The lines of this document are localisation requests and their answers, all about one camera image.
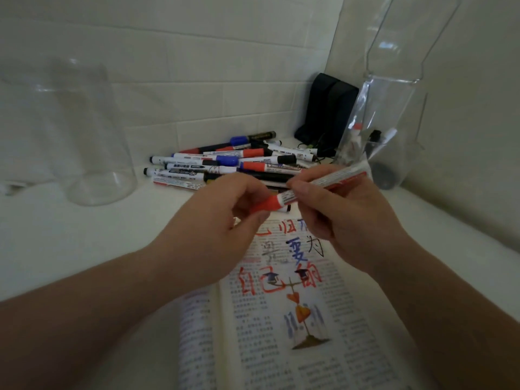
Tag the tilted clear plastic jar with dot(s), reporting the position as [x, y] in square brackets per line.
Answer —
[390, 117]

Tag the red capped white marker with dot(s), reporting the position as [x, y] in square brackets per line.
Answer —
[269, 205]

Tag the person's left thumb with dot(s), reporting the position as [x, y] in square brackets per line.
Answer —
[252, 225]

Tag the tall clear plastic container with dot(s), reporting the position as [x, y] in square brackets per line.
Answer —
[406, 36]

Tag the person's right forearm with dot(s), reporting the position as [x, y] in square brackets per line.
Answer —
[447, 320]

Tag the person's left forearm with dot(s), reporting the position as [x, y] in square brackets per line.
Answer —
[81, 316]

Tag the wide clear plastic jar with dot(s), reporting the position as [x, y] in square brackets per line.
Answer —
[93, 158]

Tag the person's right hand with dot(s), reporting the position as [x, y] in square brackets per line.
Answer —
[361, 223]

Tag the small red tipped marker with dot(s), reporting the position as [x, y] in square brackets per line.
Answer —
[356, 136]

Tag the person's left hand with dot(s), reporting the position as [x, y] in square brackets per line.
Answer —
[203, 239]

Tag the pile of whiteboard markers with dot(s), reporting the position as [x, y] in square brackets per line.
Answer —
[203, 168]

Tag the person's right thumb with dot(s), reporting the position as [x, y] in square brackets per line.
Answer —
[308, 203]

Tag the open printed book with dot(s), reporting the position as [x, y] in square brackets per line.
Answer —
[264, 324]

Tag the black fabric pouch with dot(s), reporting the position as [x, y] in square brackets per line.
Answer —
[329, 109]

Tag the small black tipped marker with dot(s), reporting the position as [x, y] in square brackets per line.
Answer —
[375, 136]

